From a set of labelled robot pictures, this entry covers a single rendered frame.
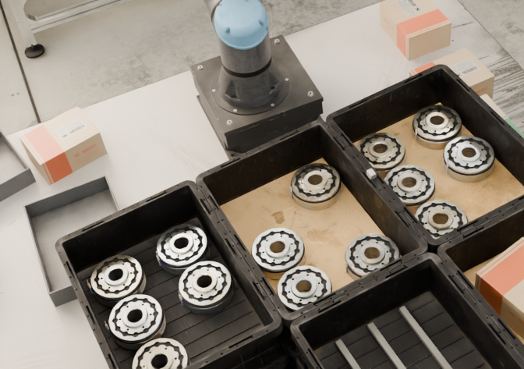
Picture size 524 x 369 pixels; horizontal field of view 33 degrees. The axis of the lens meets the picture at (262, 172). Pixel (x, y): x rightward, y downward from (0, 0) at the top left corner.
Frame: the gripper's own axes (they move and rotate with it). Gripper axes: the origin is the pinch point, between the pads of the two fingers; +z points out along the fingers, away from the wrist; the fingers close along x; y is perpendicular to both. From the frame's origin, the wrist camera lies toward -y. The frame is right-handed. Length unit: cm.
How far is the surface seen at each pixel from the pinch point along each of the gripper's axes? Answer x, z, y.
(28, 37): -96, 79, -138
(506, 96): 8.2, 17.1, 30.8
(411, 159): -27, 4, 48
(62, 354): -108, 17, 52
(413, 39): -4.7, 10.7, 8.1
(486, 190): -18, 4, 63
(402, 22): -4.4, 9.8, 1.9
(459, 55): 1.5, 9.7, 19.9
